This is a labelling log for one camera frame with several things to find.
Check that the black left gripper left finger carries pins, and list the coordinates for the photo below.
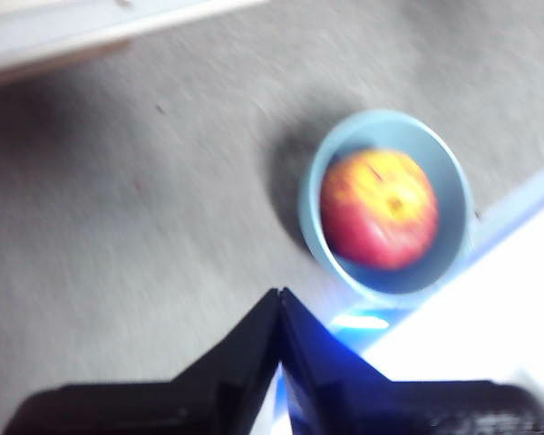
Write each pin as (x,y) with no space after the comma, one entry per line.
(163,408)

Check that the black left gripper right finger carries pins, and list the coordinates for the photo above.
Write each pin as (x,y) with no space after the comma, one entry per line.
(390,408)

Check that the red yellow apple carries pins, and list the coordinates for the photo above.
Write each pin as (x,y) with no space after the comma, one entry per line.
(376,213)

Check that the blue bowl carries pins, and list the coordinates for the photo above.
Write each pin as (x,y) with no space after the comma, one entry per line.
(449,190)

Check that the cream Toshiba toaster oven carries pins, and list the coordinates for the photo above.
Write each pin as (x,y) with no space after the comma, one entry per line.
(72,27)

